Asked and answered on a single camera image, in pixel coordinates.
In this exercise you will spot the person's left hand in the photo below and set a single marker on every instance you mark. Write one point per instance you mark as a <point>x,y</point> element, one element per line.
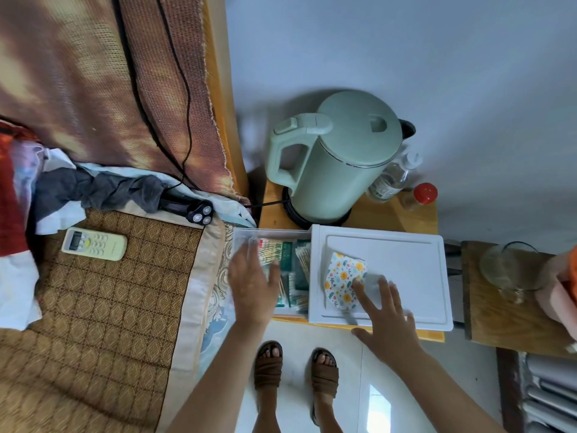
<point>252,293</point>

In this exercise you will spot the person's right hand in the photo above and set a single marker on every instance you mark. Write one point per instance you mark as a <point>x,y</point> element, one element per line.
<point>392,333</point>

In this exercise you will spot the person's right middle finger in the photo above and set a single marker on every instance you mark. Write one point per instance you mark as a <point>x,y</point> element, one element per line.
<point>385,293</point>

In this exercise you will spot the person's right little finger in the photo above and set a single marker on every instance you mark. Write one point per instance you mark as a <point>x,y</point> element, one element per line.
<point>410,323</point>

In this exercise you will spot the person's right thumb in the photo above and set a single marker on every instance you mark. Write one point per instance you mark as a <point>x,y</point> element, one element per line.
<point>363,334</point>

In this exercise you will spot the person's left thumb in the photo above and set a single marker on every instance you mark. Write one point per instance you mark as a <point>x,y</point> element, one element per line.
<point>275,277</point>

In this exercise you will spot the person's right forearm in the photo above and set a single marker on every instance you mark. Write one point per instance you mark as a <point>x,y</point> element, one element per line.
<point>446,396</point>

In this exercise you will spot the person's left forearm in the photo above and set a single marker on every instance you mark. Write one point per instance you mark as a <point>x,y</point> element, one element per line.
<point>221,378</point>

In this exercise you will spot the green cotton swab box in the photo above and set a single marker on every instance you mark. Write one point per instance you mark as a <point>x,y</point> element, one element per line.
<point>285,252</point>
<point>301,270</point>

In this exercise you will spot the white plastic box lid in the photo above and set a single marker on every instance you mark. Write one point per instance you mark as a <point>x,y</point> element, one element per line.
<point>410,275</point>

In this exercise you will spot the floral tissue packet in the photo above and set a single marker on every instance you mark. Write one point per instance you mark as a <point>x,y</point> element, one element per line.
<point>341,277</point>

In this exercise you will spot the clear plastic storage box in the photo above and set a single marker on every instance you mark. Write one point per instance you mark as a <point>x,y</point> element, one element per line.
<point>245,234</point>

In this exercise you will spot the brown right sandal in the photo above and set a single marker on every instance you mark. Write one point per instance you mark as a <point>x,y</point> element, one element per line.
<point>325,381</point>

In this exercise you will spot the brown sandal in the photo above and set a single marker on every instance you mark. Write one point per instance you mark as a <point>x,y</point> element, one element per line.
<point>268,374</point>
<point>325,381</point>

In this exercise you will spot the black kettle base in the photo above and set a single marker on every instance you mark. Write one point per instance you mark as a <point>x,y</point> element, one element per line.
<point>293,214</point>

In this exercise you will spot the yellow wooden nightstand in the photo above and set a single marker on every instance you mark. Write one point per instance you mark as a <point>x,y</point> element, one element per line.
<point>378,216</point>

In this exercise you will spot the dark wooden stool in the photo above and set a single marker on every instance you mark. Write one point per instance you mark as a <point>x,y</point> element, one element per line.
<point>491,320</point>

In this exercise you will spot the person's right leg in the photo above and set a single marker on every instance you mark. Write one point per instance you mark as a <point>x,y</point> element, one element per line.
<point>324,412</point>

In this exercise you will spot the person's leg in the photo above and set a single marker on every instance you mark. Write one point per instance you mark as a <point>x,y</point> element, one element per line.
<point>267,410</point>
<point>324,412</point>

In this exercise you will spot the brown left sandal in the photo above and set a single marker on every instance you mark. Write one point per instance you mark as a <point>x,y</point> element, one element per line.
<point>268,374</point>

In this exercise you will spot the black electric shaver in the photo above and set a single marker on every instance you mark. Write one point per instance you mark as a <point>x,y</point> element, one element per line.
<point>198,213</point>

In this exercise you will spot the red-capped small jar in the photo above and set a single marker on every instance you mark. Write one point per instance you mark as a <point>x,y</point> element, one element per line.
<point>423,194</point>

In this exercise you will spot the clear glass cup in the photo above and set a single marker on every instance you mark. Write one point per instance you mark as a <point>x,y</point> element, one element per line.
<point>509,270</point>

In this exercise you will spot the clear plastic bottle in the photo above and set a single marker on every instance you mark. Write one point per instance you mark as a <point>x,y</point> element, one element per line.
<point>390,180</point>

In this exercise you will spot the person's left leg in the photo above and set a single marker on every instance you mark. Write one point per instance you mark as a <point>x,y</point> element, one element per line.
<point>267,410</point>

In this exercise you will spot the green electric kettle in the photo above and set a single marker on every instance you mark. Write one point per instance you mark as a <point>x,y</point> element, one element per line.
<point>333,157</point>

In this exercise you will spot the pink bundle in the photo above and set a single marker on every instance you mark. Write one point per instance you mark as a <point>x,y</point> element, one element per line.
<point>559,293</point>

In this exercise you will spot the grey radiator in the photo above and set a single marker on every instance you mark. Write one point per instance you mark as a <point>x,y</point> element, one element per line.
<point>550,392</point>

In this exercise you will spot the woven mat pillow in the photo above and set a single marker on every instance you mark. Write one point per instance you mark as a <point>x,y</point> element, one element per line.
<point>99,320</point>

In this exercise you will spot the white remote control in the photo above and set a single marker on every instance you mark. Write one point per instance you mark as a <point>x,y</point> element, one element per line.
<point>93,243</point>

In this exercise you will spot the grey cloth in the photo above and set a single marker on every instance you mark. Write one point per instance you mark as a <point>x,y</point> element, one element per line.
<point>103,189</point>

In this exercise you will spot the white cloth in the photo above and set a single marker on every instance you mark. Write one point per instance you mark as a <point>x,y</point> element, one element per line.
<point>18,293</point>

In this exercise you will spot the brown woven bed mat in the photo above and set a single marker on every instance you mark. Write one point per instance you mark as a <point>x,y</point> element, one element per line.
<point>90,76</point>

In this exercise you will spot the red cloth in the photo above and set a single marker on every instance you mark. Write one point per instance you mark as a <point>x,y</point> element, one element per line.
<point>10,207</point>

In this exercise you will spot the wooden bed frame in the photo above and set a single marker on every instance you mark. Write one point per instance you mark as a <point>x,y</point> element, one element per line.
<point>221,76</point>

